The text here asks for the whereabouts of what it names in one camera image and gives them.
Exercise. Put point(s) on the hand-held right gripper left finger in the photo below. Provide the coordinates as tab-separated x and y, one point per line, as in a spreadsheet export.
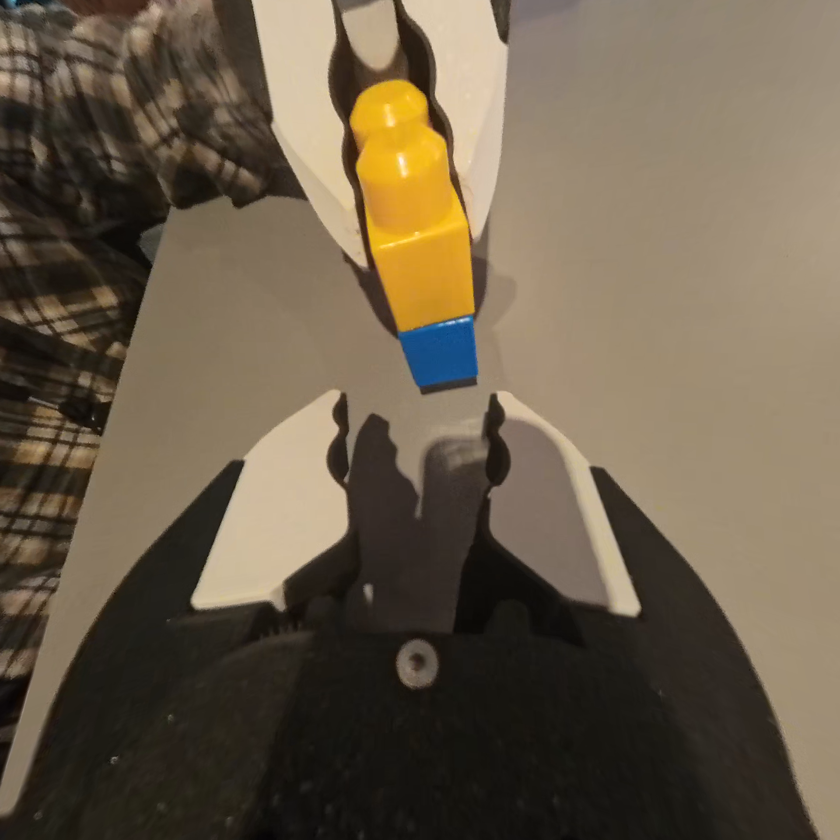
275	525

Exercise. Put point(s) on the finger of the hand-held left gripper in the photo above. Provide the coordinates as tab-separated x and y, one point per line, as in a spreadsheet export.
472	98
295	79

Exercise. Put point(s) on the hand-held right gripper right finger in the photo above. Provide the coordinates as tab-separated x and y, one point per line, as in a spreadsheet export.
551	512

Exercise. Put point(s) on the yellow two-stud mega block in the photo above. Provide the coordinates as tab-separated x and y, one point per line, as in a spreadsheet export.
426	275

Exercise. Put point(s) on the blue mega block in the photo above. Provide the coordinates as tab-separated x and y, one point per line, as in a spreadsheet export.
439	354

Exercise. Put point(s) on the person's plaid shirt torso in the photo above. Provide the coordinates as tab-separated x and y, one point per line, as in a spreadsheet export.
46	394

